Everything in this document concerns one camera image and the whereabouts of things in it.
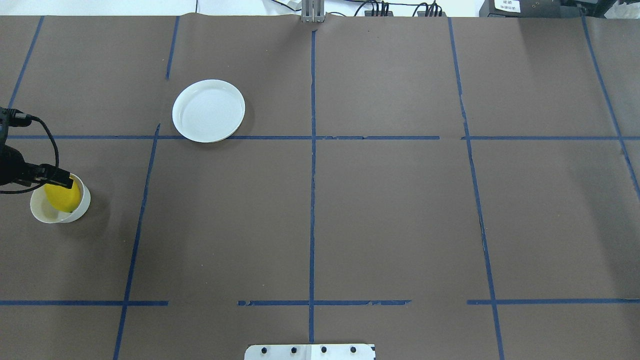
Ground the yellow lemon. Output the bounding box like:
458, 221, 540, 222
43, 178, 82, 214

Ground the white round plate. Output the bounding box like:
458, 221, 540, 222
171, 79, 246, 143

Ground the black computer box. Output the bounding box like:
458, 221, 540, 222
478, 0, 581, 19

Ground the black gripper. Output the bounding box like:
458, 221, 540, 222
0, 145, 74, 189

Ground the white small bowl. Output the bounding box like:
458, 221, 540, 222
30, 174, 92, 224

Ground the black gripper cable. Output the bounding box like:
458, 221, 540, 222
0, 114, 61, 195

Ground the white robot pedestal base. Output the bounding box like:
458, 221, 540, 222
244, 343, 377, 360

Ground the aluminium frame post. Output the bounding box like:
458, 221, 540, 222
301, 0, 326, 23

